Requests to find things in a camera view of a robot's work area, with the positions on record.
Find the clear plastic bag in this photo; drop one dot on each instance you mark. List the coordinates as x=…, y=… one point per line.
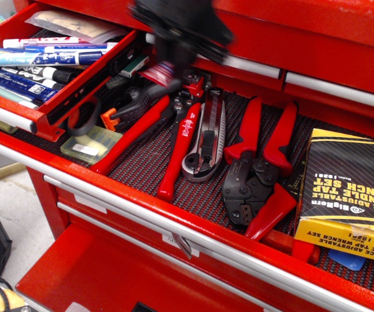
x=89, y=29

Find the red white marker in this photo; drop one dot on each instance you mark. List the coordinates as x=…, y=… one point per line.
x=47, y=41

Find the blue plastic pick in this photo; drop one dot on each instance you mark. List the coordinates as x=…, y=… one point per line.
x=348, y=260

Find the yellow black tap wrench box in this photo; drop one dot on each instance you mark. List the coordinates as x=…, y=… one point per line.
x=336, y=208

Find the black red drawer liner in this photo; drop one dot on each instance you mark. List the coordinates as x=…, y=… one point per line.
x=117, y=244

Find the black handled scissors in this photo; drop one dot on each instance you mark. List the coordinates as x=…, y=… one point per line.
x=83, y=119

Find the red threadlocker glue tube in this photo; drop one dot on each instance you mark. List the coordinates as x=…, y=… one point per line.
x=161, y=73

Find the light green pen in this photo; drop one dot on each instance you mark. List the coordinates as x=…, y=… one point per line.
x=18, y=99

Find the green white small box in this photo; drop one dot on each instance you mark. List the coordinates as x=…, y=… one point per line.
x=136, y=64

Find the clear plastic blade case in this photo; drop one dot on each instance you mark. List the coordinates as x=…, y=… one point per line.
x=91, y=147

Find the blue white marker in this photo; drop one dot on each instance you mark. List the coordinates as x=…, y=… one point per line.
x=49, y=59

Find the black expo marker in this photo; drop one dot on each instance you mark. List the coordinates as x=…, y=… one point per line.
x=60, y=76

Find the red handled crimping pliers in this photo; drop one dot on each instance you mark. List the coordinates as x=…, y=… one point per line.
x=253, y=197

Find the blue pencil lead box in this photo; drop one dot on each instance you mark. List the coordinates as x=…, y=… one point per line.
x=26, y=87

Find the silver black utility knife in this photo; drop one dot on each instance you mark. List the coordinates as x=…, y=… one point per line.
x=206, y=155

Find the red handled wire stripper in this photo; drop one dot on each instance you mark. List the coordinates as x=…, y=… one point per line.
x=182, y=108

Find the red handle under box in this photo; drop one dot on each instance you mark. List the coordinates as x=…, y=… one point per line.
x=304, y=251

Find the red tool chest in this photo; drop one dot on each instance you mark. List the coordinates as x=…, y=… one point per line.
x=324, y=50

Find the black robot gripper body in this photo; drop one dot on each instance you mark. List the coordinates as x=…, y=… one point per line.
x=180, y=30

